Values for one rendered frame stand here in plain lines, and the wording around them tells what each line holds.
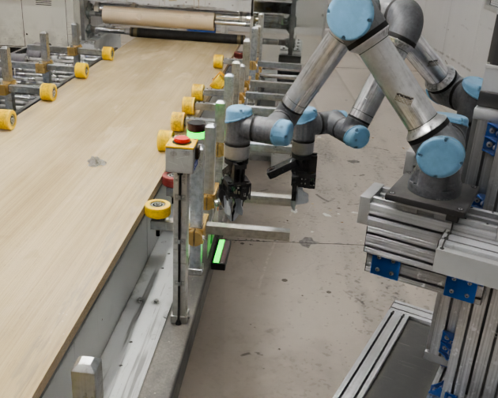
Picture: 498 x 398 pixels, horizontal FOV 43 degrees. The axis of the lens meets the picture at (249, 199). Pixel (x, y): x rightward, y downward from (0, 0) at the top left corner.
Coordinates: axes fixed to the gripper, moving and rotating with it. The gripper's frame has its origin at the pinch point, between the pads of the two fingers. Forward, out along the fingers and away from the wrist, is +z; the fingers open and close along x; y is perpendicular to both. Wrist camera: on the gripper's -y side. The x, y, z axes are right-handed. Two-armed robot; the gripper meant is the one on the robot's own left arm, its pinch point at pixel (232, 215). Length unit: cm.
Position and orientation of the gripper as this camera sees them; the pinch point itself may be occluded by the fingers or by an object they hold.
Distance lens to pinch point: 195.7
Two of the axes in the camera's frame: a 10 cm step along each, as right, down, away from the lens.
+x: 9.6, -0.6, 2.6
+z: -0.6, 9.1, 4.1
